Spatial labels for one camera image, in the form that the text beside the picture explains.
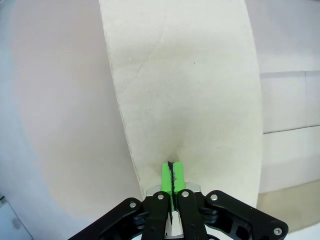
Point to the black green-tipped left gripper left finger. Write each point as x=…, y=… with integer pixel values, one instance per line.
x=160, y=212

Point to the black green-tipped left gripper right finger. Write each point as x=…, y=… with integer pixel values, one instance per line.
x=192, y=215

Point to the beige cloth sheet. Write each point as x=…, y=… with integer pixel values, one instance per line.
x=185, y=87

